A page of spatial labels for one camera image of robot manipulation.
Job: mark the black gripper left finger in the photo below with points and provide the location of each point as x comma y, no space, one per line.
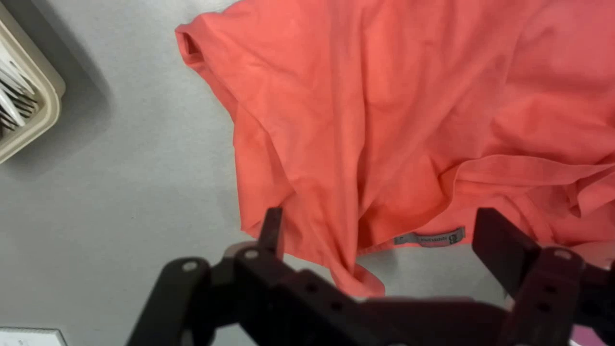
213,300

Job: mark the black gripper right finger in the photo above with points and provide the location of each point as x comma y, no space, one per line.
551,294

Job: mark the coral red sweatshirt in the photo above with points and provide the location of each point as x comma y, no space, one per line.
417,96

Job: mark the beige cutlery tray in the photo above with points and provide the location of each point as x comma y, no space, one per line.
42,96

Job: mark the white plastic cutlery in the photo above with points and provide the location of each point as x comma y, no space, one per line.
11,83

